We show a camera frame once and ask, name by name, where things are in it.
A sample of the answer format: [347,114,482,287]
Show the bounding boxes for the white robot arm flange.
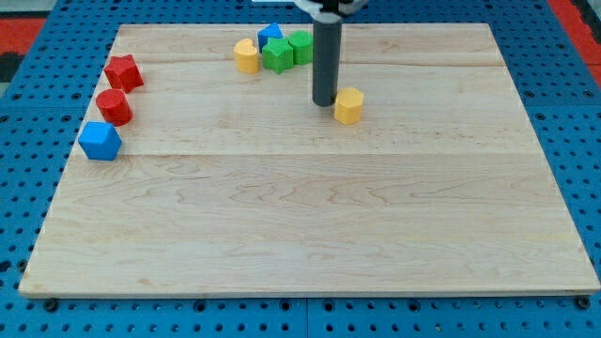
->
[293,0,368,23]

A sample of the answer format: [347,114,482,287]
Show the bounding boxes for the blue cube block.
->
[78,121,122,161]

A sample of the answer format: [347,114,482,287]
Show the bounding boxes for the light wooden board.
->
[19,23,600,299]

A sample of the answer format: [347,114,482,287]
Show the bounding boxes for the yellow hexagon block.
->
[334,87,364,125]

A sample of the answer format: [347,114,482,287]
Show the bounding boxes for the green star block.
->
[262,38,295,74]

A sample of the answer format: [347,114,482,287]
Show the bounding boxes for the yellow heart block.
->
[233,38,259,74]

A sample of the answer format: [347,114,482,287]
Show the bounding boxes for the green cylinder block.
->
[288,30,313,65]

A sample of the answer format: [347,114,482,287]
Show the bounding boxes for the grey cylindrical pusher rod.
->
[312,15,342,106]

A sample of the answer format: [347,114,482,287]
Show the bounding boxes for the blue triangle block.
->
[257,23,284,52]

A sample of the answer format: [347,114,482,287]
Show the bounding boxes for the red cylinder block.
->
[95,88,133,127]

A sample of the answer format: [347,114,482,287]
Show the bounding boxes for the red star block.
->
[103,54,144,93]

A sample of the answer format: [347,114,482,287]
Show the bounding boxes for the black board foot left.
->
[43,299,59,313]

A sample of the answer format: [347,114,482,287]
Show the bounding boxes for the black board foot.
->
[575,296,591,310]
[43,299,59,313]

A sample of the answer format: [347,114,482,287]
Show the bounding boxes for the black board foot right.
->
[575,296,591,310]

